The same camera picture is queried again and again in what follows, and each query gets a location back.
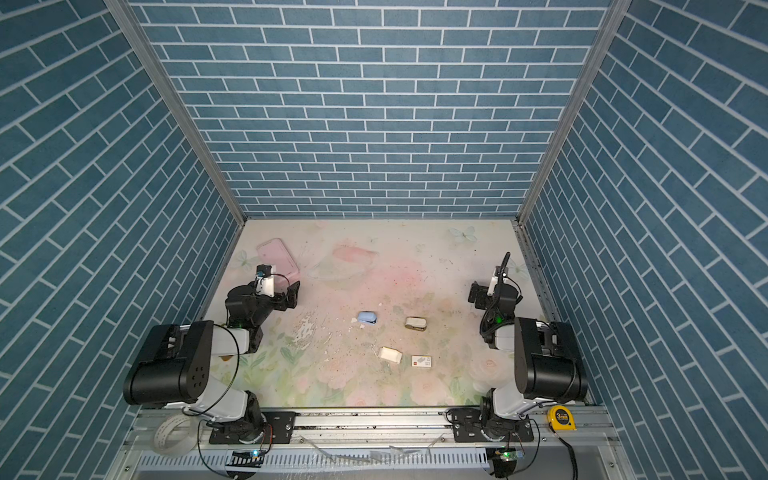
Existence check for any white staple box sleeve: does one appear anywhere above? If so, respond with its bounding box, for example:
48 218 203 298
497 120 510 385
411 355 432 368

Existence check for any blue staple remover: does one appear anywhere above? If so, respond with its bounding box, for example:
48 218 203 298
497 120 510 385
356 311 378 325

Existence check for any staple box tray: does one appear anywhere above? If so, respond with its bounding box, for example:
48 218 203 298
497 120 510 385
378 347 403 364

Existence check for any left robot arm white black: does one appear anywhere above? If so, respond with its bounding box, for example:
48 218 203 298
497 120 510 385
122 274 300 444

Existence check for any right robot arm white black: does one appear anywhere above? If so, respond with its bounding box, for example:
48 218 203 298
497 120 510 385
468 282 588 441

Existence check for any pink phone case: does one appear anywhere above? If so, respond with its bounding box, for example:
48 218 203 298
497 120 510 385
256 238 301 289

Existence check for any floral table mat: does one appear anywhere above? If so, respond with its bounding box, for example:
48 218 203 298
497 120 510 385
206 220 544 409

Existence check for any yellow tape measure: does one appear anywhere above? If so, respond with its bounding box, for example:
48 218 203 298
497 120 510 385
547 405 577 432

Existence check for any clear tape roll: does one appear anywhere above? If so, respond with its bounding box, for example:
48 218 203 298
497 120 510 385
151 414 198 458

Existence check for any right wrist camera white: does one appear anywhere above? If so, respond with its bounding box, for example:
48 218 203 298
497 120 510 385
487 266 508 297

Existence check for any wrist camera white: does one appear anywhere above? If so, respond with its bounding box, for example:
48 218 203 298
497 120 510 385
487 266 508 297
255 264 275 297

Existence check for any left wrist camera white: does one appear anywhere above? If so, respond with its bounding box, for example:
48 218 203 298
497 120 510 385
255 264 275 297

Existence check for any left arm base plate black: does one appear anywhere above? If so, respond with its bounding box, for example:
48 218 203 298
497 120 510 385
209 410 297 445

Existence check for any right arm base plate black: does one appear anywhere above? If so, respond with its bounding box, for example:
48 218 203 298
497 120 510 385
444 407 534 443

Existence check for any aluminium rail frame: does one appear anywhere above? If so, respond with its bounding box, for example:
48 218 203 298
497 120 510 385
108 405 633 479

